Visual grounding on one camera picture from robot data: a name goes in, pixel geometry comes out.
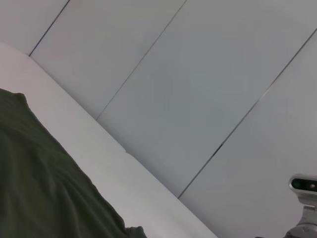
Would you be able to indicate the dark green FREE! T-shirt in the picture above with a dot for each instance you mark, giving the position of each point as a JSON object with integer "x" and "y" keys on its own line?
{"x": 37, "y": 173}

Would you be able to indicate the silver head camera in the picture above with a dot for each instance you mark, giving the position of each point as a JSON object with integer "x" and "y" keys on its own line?
{"x": 301, "y": 184}

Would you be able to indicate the silver head camera mount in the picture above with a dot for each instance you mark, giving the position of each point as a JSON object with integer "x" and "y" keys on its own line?
{"x": 309, "y": 213}

